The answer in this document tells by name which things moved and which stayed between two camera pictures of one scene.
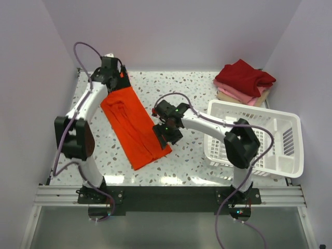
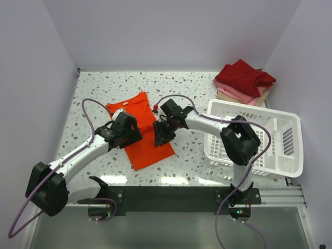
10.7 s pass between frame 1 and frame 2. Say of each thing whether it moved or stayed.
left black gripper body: moved
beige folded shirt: stayed
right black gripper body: stayed
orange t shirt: moved
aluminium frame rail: stayed
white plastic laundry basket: stayed
